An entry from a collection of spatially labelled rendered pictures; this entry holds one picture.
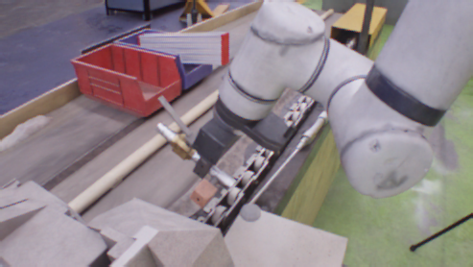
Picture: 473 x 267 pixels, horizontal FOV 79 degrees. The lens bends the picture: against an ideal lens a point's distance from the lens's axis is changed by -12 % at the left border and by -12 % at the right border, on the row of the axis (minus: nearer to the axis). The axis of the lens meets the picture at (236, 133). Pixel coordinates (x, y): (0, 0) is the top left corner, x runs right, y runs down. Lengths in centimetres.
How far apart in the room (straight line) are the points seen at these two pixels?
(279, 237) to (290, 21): 39
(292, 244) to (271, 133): 23
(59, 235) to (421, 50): 47
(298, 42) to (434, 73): 17
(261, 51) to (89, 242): 32
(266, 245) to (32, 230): 38
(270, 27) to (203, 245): 27
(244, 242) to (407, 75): 42
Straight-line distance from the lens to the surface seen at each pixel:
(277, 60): 41
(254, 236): 62
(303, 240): 63
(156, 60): 114
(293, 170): 81
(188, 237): 39
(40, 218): 53
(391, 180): 33
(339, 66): 43
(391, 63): 32
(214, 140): 49
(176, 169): 83
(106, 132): 102
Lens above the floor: 129
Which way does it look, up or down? 34 degrees down
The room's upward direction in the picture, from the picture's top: 1 degrees clockwise
